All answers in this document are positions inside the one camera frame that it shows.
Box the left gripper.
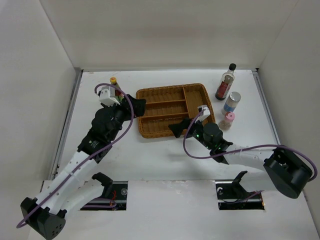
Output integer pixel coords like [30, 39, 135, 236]
[103, 95, 146, 142]

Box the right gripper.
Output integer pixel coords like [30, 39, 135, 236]
[168, 115, 213, 150]

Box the yellow-capped sauce bottle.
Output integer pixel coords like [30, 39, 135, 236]
[109, 76, 124, 102]

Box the dark soy sauce bottle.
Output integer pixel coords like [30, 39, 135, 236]
[215, 63, 237, 100]

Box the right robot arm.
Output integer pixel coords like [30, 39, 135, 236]
[168, 118, 318, 199]

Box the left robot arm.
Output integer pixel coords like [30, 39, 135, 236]
[20, 95, 146, 240]

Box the brown wicker divided basket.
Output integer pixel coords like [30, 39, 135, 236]
[136, 83, 216, 139]

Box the pink-capped spice shaker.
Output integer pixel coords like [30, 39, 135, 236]
[218, 111, 236, 131]

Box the silver-capped white spice jar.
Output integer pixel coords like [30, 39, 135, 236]
[221, 91, 241, 115]

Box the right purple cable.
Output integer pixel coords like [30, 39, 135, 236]
[182, 111, 318, 181]

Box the purple cable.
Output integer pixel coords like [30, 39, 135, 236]
[16, 83, 136, 230]
[182, 111, 318, 181]

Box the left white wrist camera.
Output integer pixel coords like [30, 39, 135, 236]
[98, 86, 120, 107]

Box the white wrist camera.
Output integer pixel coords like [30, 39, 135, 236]
[98, 86, 120, 107]
[195, 104, 211, 123]

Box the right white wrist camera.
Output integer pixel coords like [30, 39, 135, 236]
[195, 104, 211, 123]

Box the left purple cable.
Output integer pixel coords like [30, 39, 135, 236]
[16, 83, 136, 230]

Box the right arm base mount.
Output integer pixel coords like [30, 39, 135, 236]
[215, 171, 265, 211]

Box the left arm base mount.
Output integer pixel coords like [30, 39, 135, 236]
[80, 172, 129, 211]

